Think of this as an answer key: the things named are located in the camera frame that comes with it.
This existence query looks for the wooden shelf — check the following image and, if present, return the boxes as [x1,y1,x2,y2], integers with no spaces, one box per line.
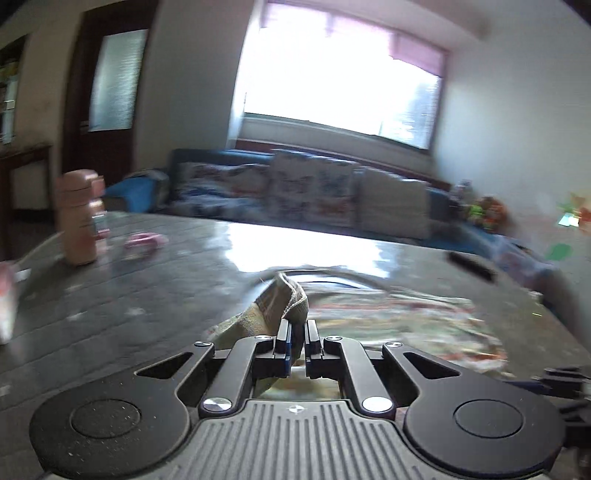
[0,34,51,213]

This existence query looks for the white cushion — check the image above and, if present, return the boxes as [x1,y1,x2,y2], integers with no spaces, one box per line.
[358,167,432,241]

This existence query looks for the printed blanket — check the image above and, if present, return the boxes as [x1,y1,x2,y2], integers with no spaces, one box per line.
[168,161,273,222]

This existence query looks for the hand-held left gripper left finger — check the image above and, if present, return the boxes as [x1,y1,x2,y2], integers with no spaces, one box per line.
[135,318,294,416]

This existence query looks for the dark wooden door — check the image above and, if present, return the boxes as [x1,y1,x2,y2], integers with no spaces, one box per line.
[62,0,160,162]

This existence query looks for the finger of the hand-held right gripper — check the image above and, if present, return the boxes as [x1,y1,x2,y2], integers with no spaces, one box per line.
[538,366,591,418]

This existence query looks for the floral printed cushion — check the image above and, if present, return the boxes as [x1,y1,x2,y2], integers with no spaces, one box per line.
[267,150,361,228]

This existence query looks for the pink window blind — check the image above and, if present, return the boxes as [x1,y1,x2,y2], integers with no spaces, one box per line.
[261,0,448,77]

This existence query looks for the pink bottle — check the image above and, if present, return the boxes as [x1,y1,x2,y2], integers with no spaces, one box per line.
[54,169,110,266]

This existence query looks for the colourful pinwheel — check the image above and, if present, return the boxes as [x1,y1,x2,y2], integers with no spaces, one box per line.
[542,189,591,259]

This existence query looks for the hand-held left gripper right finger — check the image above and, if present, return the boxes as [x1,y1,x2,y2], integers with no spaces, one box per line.
[303,318,465,419]

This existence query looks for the black remote control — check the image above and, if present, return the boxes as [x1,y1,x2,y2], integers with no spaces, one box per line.
[447,251,497,283]

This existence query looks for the white object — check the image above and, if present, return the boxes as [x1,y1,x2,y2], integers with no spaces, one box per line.
[0,261,20,346]

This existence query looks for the large window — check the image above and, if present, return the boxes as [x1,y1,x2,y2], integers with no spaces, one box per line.
[240,2,446,151]

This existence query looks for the colourful toys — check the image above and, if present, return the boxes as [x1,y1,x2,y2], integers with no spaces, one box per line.
[450,181,511,232]

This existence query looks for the small pink ring object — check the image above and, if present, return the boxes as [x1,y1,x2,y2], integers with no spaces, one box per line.
[124,233,168,252]

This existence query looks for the blue sofa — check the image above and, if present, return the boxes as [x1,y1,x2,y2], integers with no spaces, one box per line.
[105,148,513,252]

